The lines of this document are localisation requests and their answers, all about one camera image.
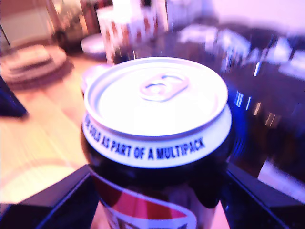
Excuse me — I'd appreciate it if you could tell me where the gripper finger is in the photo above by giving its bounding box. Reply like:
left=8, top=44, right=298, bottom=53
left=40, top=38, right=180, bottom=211
left=0, top=75, right=29, bottom=119
left=220, top=163, right=305, bottom=229
left=0, top=164, right=100, bottom=229

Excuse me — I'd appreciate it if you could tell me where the black Pepsi Max can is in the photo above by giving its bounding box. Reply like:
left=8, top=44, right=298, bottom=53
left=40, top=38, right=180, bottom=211
left=80, top=56, right=235, bottom=229
left=80, top=63, right=112, bottom=96

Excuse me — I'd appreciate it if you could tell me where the black Pepsi Max multipack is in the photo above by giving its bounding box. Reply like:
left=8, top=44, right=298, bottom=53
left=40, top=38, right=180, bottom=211
left=112, top=22, right=305, bottom=182

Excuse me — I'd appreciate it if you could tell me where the square cork coaster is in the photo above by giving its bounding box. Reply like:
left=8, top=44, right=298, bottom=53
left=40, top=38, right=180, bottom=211
left=7, top=44, right=52, bottom=63

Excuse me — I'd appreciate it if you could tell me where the grey plate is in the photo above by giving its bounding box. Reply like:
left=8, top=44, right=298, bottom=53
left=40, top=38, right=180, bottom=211
left=80, top=33, right=107, bottom=60

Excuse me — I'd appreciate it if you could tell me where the gingerbread print tissue box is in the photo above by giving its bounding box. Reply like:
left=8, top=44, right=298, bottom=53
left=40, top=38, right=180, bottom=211
left=96, top=4, right=167, bottom=65

